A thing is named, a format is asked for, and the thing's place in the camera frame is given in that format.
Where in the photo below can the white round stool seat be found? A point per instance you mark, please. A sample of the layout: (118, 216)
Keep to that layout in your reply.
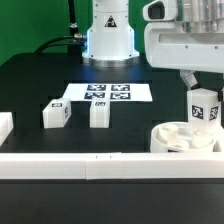
(181, 137)

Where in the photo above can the white marker sheet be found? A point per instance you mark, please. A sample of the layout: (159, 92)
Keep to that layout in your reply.
(115, 92)

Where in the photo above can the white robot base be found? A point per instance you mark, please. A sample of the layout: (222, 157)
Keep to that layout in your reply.
(110, 39)

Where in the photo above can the white front barrier rail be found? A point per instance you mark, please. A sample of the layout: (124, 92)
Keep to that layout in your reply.
(87, 166)

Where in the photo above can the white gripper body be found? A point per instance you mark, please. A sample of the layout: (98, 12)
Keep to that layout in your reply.
(185, 34)

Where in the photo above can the white left barrier rail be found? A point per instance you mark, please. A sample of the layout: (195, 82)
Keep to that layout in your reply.
(6, 125)

